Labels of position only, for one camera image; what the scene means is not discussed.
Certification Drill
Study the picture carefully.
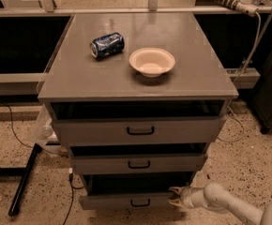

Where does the grey top drawer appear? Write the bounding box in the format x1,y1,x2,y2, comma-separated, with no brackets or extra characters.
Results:
53,116,225,145

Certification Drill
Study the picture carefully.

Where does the white power cord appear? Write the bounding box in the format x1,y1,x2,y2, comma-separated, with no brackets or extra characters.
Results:
216,11,263,143

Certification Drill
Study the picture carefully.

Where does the white paper bowl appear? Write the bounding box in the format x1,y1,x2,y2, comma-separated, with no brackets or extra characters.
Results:
129,48,175,78

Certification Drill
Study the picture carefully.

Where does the grey drawer cabinet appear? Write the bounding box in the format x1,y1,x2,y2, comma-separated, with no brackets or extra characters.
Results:
37,12,239,196

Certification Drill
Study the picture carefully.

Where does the blue soda can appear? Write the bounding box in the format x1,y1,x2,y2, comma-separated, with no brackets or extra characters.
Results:
90,32,125,59

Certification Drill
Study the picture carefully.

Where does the white power strip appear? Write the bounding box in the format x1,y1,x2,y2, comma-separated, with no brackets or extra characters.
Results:
206,0,259,17

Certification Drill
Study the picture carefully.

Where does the clear plastic bag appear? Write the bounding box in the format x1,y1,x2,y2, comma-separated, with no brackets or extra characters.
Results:
30,106,59,146

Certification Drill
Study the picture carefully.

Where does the black floor cable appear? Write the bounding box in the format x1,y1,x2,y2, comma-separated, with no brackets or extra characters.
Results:
62,172,83,225

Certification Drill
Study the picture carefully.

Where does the grey drawer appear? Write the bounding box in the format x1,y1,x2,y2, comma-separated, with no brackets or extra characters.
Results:
53,116,225,145
79,172,195,210
70,154,206,174

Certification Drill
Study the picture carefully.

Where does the grey bottom drawer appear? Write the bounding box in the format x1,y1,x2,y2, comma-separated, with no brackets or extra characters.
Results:
79,172,195,210

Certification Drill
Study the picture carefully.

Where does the grey middle drawer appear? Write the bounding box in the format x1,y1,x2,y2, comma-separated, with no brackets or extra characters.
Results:
70,154,206,174

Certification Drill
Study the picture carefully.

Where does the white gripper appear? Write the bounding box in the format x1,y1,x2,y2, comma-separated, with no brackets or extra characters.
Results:
168,187,204,209

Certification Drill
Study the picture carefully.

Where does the black metal floor stand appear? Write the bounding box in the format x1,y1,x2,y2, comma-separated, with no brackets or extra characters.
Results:
0,143,42,217

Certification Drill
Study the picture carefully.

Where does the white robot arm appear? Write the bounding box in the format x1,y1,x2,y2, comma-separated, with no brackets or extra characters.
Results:
168,182,272,225

